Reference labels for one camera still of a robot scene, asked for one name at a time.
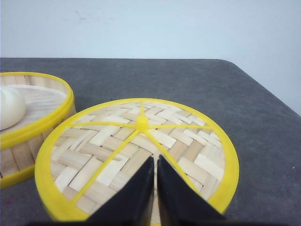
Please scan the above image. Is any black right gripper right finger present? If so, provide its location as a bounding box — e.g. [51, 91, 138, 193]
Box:
[157, 155, 227, 226]

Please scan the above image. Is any white steamed bun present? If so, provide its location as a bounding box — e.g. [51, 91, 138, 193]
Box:
[0, 86, 26, 130]

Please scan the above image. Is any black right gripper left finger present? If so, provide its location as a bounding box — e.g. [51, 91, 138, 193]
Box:
[86, 156, 155, 226]

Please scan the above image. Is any woven bamboo steamer lid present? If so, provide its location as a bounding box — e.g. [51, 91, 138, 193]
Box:
[35, 98, 239, 221]

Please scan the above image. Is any bamboo steamer basket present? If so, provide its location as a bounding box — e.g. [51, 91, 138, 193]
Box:
[0, 72, 76, 189]

